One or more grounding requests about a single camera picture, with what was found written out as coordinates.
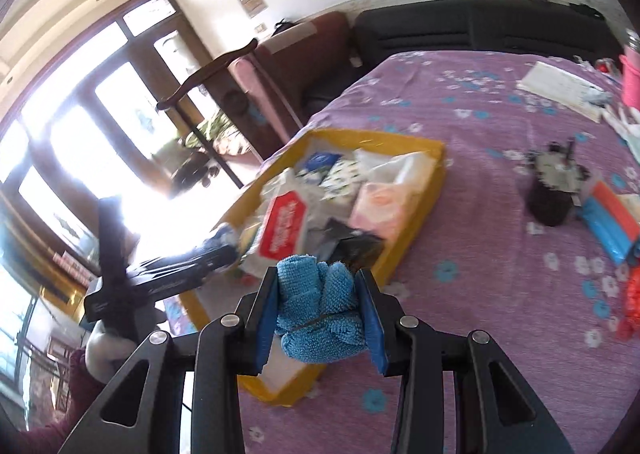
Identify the grey comb on notebook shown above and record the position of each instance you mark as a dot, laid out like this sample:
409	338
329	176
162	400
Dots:
597	97

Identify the pink knitted-sleeve bottle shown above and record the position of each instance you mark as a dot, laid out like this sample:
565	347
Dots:
631	70

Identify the white plastic bag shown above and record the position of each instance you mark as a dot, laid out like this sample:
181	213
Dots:
412	170

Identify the black foil pouch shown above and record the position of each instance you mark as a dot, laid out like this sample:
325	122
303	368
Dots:
355	248

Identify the wooden chair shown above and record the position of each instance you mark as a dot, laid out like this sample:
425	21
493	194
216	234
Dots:
226	94

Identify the potted plant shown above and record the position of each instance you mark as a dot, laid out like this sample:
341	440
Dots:
188	163

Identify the red white wipes pack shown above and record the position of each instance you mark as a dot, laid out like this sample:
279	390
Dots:
281	234

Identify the purple floral tablecloth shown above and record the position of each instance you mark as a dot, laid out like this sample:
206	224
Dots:
552	298

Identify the dark red armchair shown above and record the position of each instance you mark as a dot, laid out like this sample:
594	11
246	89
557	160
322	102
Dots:
298	72

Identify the red plastic bag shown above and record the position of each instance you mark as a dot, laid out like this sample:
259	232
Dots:
630	322

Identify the blue microfiber cloth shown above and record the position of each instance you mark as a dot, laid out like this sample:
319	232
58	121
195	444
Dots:
318	315

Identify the lemon print tissue pack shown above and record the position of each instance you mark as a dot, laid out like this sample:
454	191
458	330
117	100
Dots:
341	186

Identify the white green work glove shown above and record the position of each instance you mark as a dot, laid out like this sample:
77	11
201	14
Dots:
628	132

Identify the black sofa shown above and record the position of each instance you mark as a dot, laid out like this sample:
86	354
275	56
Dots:
538	27

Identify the black motor with wires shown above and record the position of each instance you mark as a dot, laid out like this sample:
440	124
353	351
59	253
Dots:
557	182

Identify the white paper notebook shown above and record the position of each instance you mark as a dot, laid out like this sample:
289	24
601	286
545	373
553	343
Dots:
562	87

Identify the blue Vinda tissue pack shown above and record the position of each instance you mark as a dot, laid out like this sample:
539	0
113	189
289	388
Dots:
317	167

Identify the pink tissue packet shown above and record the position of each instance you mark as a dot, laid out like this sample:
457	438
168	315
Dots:
382	209

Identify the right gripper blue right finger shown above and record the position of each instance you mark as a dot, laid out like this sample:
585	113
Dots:
495	409

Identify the left hand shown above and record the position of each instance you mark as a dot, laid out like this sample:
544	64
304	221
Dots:
105	353

